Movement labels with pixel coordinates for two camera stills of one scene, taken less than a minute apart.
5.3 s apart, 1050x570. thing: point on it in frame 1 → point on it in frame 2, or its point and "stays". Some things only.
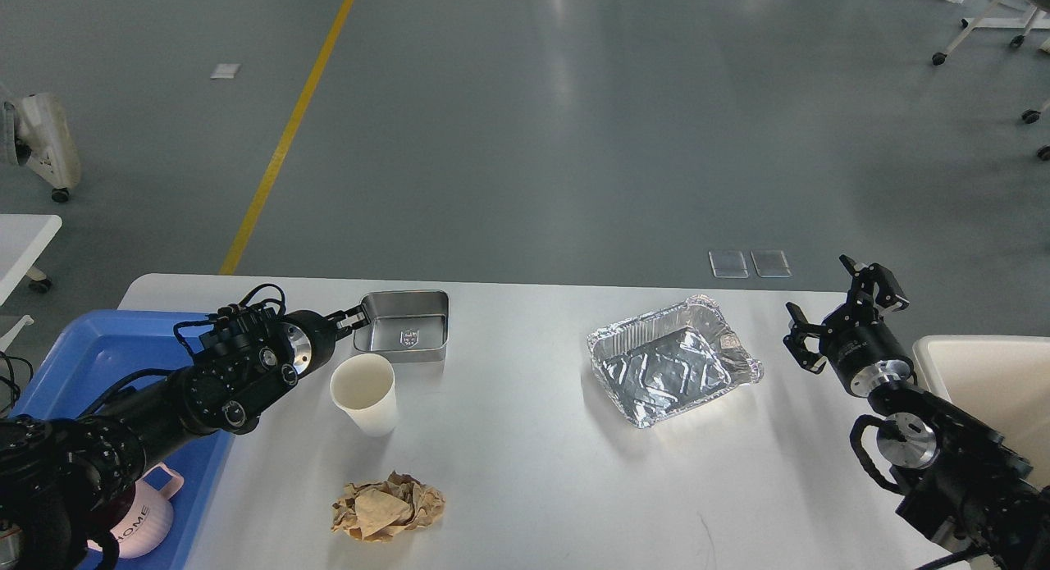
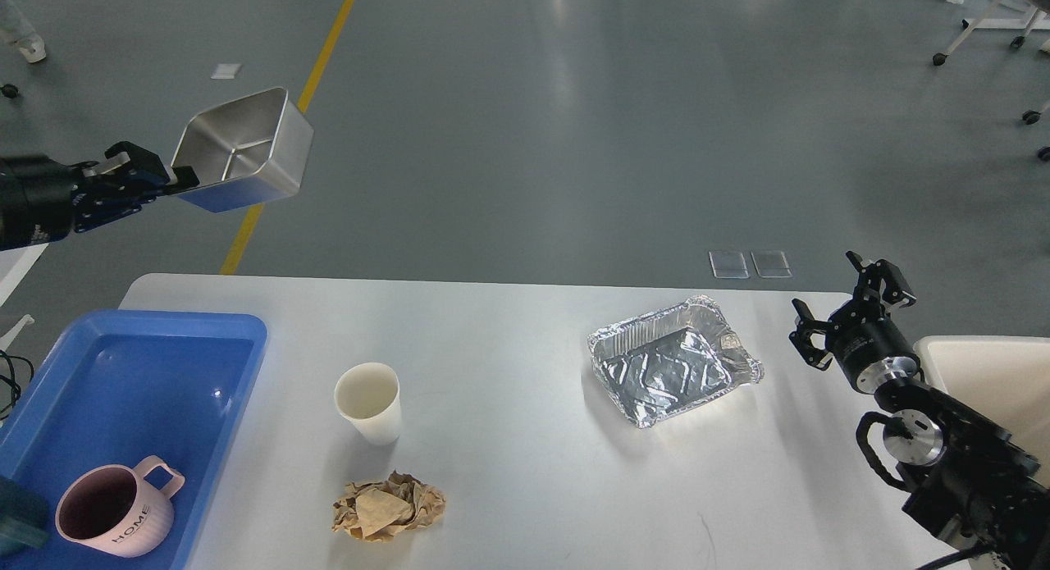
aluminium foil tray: (654, 362) stays
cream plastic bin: (1002, 380) stays
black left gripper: (311, 336) → (43, 202)
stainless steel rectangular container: (407, 326) → (247, 152)
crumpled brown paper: (376, 512) stays
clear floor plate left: (728, 264) stays
